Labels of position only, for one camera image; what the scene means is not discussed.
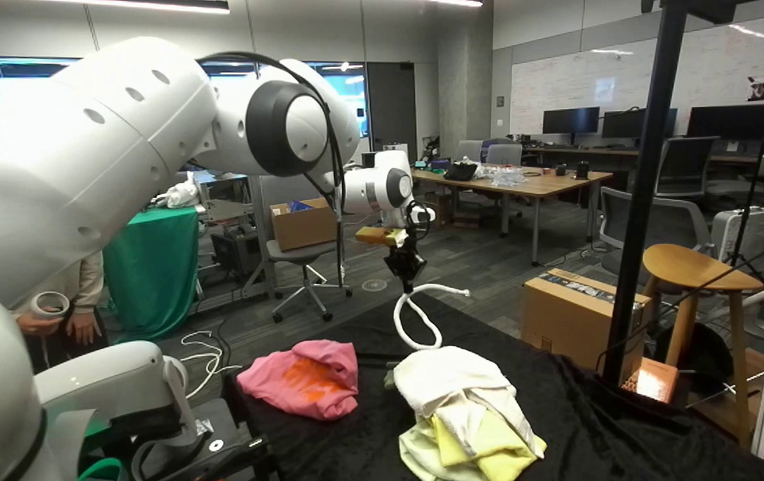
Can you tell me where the wooden stool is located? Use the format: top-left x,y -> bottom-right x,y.
643,244 -> 762,446

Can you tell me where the yellow microfiber cloth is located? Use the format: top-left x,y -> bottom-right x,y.
430,403 -> 546,481

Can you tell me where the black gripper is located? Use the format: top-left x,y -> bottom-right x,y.
384,231 -> 426,292

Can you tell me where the wooden office table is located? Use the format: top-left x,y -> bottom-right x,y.
414,165 -> 609,265

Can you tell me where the cardboard box on floor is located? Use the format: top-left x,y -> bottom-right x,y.
522,268 -> 614,375

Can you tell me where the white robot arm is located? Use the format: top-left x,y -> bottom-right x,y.
0,38 -> 423,481

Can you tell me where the pink printed cloth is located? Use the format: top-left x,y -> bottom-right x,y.
235,339 -> 357,420

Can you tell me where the green draped table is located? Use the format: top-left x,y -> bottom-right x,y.
104,208 -> 198,339

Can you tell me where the black camera stand pole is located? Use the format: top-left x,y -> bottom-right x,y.
601,0 -> 750,384

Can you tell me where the white rope loop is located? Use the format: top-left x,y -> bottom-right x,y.
391,280 -> 472,352

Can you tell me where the office chair with box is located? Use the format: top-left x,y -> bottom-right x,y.
252,177 -> 352,322

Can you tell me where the black velvet table cloth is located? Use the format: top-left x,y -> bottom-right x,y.
235,302 -> 764,481

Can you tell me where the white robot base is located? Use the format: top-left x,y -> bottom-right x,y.
30,339 -> 224,481

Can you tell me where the person in beige sweater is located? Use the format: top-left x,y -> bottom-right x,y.
15,251 -> 106,371

